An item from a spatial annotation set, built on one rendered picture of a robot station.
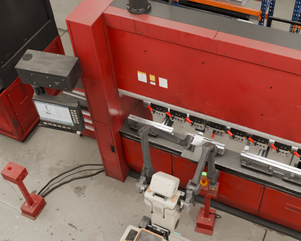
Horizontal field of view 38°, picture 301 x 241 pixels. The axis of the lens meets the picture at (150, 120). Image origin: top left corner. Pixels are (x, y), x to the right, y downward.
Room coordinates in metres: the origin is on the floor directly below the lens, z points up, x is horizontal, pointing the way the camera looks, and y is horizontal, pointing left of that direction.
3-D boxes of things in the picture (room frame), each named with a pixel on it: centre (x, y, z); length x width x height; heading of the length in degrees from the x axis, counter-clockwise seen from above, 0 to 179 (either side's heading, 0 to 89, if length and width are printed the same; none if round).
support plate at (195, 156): (2.49, -0.40, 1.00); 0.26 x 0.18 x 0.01; 150
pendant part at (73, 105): (2.76, 0.82, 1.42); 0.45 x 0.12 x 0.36; 68
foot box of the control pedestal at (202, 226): (2.20, -0.49, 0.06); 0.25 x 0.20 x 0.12; 159
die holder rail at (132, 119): (2.90, 0.01, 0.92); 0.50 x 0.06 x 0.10; 60
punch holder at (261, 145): (2.33, -0.97, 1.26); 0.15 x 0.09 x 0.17; 60
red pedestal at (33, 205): (2.60, 1.45, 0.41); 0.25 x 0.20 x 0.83; 150
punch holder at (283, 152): (2.23, -1.14, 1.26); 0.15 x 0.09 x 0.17; 60
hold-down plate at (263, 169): (2.27, -0.96, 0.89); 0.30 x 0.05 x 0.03; 60
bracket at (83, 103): (3.04, 0.79, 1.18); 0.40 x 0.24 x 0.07; 60
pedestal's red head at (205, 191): (2.23, -0.50, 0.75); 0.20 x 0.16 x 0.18; 69
